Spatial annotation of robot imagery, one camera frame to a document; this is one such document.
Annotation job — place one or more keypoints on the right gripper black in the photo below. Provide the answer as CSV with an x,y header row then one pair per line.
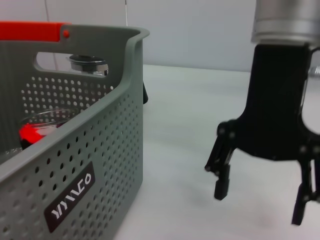
x,y
275,112

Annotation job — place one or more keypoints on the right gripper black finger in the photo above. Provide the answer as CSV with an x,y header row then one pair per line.
x,y
222,185
300,210

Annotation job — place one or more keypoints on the bright red toy brick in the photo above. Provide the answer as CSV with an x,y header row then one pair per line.
x,y
31,133

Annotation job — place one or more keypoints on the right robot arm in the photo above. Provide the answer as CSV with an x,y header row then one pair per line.
x,y
285,22

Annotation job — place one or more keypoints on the grey-green perforated storage bin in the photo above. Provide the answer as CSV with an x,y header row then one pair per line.
x,y
87,150

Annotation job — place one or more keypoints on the right gripper silver plug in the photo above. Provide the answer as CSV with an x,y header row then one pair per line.
x,y
315,70

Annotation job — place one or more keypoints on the glass coffee pot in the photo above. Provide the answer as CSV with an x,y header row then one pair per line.
x,y
87,62

